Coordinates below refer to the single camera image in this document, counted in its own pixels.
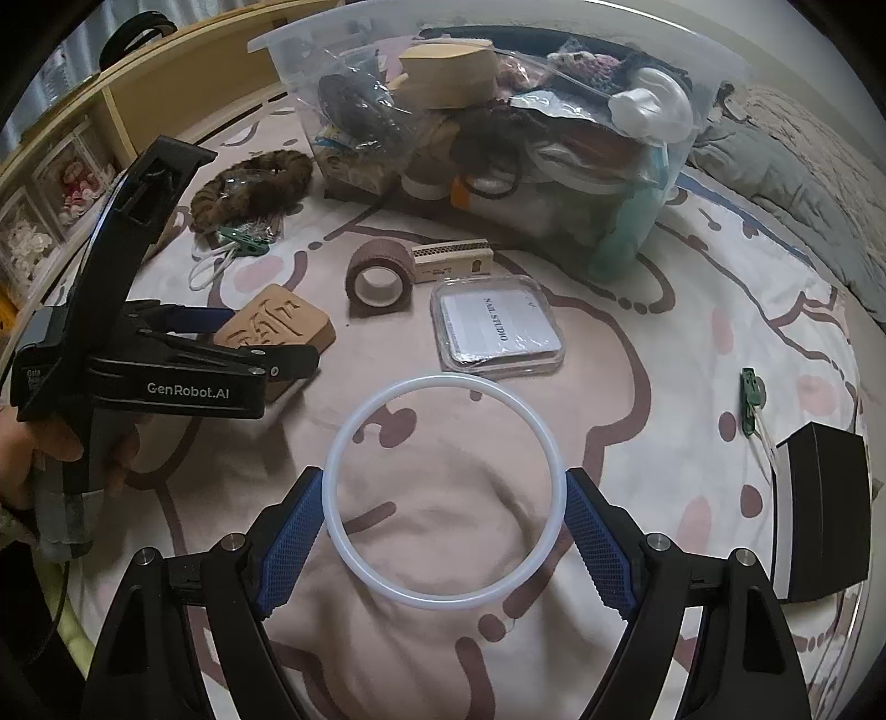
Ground white plastic ring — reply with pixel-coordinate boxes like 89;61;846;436
321;373;568;611

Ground left hand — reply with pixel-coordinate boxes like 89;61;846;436
0;403;151;513

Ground wooden bedside shelf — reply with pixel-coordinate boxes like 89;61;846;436
2;2;336;328

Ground carved wooden stamp block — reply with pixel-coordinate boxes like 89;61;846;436
213;284;336;405

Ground black box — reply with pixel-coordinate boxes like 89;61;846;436
770;421;871;603

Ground brown furry scrunchie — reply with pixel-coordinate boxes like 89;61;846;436
190;150;314;235

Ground brown tape roll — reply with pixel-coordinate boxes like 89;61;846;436
346;239;414;313

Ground wooden comb box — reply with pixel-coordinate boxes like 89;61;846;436
411;239;494;284

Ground black headphones on shelf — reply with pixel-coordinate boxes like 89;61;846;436
99;11;177;70

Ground grey duvet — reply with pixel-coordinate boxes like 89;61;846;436
689;84;884;324

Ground clear plastic storage bin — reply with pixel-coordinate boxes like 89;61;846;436
249;2;748;282

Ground pink blue crochet coaster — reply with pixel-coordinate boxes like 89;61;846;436
547;45;625;95

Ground oval wooden block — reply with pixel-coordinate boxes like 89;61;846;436
389;39;498;111

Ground green clip with cord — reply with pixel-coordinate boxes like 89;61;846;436
188;219;282;292

